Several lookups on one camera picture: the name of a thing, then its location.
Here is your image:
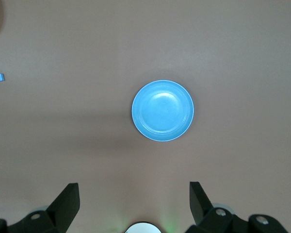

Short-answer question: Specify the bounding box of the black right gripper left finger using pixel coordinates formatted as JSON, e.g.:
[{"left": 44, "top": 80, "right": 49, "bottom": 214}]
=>
[{"left": 0, "top": 183, "right": 80, "bottom": 233}]

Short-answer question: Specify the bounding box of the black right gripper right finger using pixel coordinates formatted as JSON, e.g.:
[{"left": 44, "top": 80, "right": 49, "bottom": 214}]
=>
[{"left": 185, "top": 181, "right": 290, "bottom": 233}]

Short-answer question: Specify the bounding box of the blue round plate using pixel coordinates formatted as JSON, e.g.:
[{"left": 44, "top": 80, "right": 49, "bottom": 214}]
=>
[{"left": 131, "top": 80, "right": 195, "bottom": 143}]

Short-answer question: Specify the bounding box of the brown table cover mat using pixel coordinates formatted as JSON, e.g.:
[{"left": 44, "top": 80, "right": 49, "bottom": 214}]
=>
[{"left": 0, "top": 0, "right": 291, "bottom": 233}]

